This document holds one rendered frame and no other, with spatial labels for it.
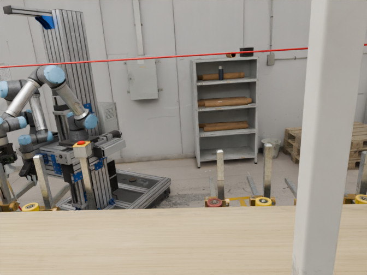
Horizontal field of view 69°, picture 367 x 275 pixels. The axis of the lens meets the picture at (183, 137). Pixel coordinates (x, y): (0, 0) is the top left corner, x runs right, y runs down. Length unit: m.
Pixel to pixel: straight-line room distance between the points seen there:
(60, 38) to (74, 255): 1.71
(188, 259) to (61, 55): 1.89
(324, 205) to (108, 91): 3.97
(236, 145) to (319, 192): 4.08
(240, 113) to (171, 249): 3.40
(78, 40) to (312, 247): 2.33
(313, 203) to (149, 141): 3.99
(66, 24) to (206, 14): 2.25
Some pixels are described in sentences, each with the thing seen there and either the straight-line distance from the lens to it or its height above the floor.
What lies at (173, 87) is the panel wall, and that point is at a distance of 4.15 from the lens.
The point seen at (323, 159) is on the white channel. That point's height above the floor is 1.51.
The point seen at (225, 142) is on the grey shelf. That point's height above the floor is 0.23.
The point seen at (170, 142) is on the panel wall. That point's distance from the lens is 4.34.
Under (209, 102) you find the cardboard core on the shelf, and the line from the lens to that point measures 3.83.
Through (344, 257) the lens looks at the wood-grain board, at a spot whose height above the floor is 0.90.
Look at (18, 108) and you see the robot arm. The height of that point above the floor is 1.38.
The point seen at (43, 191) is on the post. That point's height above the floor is 0.95.
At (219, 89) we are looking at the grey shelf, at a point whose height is 1.09.
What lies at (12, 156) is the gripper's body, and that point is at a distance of 1.87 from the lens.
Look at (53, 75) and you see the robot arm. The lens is 1.95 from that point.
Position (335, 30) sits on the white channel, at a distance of 0.38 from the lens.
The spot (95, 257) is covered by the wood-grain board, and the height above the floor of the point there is 0.90.
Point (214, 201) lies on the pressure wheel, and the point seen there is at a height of 0.91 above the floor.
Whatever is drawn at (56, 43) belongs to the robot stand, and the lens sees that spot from 2.49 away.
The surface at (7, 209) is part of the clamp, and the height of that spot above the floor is 0.84.
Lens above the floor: 1.65
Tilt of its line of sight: 17 degrees down
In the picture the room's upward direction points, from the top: 4 degrees counter-clockwise
